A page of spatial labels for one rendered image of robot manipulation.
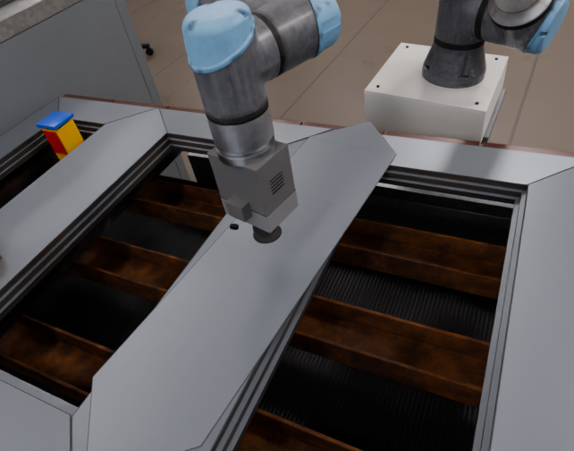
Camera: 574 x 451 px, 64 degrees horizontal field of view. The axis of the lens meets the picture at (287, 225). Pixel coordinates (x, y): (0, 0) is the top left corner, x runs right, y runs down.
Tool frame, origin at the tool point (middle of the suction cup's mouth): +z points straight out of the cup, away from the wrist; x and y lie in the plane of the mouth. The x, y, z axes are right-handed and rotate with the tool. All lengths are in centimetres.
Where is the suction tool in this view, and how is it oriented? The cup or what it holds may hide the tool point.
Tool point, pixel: (267, 233)
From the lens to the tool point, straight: 68.1
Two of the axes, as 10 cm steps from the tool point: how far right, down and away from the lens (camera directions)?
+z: 1.4, 7.2, 6.8
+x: 6.1, -6.1, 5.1
